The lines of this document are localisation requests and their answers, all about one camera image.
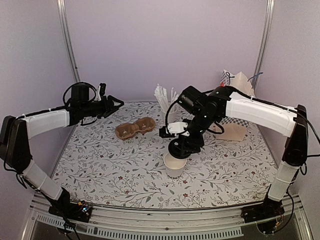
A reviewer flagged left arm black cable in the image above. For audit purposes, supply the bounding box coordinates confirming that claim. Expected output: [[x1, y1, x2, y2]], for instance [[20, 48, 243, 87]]
[[62, 81, 101, 106]]

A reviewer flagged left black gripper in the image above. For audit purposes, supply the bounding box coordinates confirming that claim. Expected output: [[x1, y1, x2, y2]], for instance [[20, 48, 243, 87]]
[[81, 95, 124, 119]]

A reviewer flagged bundle of white wrapped straws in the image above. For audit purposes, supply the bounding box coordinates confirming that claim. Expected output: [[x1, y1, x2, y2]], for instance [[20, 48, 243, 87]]
[[154, 84, 179, 112]]

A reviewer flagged right aluminium frame post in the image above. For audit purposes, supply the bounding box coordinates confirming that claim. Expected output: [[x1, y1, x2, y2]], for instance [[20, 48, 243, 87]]
[[249, 0, 276, 76]]

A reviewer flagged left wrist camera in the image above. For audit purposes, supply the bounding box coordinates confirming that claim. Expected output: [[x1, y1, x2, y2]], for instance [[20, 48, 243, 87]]
[[96, 83, 107, 101]]

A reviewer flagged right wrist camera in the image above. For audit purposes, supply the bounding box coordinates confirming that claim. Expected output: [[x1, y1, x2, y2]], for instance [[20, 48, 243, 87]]
[[159, 122, 190, 138]]

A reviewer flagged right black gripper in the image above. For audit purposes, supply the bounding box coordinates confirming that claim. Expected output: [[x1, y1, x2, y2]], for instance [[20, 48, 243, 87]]
[[178, 110, 217, 156]]

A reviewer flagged white cup holding straws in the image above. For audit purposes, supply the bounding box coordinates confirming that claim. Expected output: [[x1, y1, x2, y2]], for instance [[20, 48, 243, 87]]
[[161, 106, 178, 124]]

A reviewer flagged brown cardboard cup carrier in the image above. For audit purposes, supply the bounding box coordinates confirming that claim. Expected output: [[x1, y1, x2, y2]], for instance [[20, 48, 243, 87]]
[[115, 117, 156, 141]]

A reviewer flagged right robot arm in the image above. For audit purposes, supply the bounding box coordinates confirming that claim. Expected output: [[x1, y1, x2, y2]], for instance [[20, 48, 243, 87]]
[[170, 86, 308, 223]]

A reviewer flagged front aluminium rail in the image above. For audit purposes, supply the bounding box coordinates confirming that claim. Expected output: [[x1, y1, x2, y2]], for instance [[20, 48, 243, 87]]
[[21, 194, 313, 240]]

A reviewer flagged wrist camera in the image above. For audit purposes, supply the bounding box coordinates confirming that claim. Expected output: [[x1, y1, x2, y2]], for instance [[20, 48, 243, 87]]
[[96, 83, 107, 101], [159, 122, 190, 138]]

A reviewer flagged left aluminium frame post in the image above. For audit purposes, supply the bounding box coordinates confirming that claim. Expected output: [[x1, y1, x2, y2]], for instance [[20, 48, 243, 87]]
[[56, 0, 88, 107]]

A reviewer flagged checkered paper takeout bag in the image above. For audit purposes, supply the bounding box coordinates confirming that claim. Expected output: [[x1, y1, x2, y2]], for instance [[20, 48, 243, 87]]
[[215, 70, 262, 142]]

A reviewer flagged aluminium frame post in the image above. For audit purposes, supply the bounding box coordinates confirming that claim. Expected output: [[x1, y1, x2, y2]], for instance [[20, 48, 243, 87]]
[[249, 0, 276, 76], [56, 0, 88, 107]]

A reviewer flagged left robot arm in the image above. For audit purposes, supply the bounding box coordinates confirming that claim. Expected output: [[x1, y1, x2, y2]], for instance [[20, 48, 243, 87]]
[[0, 82, 124, 219]]

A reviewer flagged white paper coffee cup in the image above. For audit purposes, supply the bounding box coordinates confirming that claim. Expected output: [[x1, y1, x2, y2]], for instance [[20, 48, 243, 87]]
[[163, 153, 187, 179]]

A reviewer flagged floral patterned table mat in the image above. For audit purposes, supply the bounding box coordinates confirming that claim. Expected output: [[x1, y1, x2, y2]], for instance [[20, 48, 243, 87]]
[[52, 102, 277, 209]]

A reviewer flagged black plastic cup lid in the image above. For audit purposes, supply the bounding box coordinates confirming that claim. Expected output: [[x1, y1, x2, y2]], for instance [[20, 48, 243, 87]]
[[168, 139, 191, 159]]

